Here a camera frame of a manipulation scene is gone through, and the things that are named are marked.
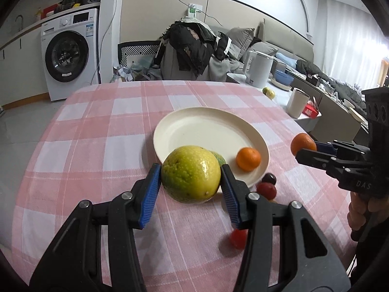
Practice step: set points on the metal faucet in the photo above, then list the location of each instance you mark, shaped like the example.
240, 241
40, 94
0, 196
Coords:
20, 21

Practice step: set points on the person's right hand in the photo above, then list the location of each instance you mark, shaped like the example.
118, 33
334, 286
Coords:
357, 213

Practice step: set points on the green striped round fruit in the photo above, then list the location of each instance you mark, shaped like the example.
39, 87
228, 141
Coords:
219, 158

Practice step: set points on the white washing machine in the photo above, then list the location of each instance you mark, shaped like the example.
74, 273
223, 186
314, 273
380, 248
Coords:
73, 54

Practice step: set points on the pile of papers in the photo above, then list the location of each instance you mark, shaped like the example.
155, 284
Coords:
133, 71

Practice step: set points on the red snack packet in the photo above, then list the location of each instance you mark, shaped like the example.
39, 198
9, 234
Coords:
313, 111

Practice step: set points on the black jacket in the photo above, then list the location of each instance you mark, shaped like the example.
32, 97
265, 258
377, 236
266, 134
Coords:
188, 48

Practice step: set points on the dark purple plum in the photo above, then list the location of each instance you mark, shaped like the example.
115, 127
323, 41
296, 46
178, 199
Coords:
270, 178

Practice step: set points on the white counter cabinet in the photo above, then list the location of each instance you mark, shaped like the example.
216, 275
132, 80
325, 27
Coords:
21, 60

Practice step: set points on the orange tangerine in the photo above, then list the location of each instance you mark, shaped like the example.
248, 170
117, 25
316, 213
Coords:
301, 143
248, 158

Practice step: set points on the white cup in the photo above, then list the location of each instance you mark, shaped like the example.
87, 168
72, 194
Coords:
297, 103

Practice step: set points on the white side table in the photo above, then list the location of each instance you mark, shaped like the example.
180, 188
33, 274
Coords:
279, 100

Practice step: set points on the cream round plate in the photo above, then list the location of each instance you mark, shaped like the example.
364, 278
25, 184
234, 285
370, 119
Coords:
206, 130

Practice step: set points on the black patterned chair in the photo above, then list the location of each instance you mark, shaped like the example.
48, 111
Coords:
136, 50

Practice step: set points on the grey pillow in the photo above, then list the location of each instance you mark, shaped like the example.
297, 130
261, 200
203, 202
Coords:
241, 41

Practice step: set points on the white electric kettle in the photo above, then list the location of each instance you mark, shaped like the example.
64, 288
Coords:
258, 70

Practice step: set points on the grey garment pile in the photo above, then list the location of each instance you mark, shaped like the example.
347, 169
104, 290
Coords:
218, 67

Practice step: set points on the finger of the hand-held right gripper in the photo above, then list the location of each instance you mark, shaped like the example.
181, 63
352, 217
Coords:
326, 148
313, 158

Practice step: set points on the red box on washer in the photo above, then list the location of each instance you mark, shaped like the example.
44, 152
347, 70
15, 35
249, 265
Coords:
50, 10

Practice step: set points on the red cherry tomato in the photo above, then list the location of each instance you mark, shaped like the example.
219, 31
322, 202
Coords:
238, 238
267, 191

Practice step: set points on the dark blanket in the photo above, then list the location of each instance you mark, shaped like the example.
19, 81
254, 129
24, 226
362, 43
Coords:
334, 82

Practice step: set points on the small green lime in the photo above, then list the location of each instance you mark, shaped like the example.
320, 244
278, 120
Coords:
266, 90

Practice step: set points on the grey sofa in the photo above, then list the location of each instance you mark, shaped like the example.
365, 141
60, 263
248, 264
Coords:
291, 42

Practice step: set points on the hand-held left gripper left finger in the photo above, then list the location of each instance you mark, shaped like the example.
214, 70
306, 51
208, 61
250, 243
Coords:
150, 197

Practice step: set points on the pink checkered tablecloth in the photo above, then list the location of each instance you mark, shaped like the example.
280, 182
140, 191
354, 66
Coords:
91, 158

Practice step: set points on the yellow citrus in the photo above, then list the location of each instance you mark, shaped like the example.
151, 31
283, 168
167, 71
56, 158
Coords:
188, 173

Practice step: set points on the blue bowl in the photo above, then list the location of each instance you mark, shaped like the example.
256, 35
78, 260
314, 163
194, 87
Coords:
284, 76

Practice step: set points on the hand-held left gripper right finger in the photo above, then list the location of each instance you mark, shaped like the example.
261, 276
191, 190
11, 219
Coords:
231, 197

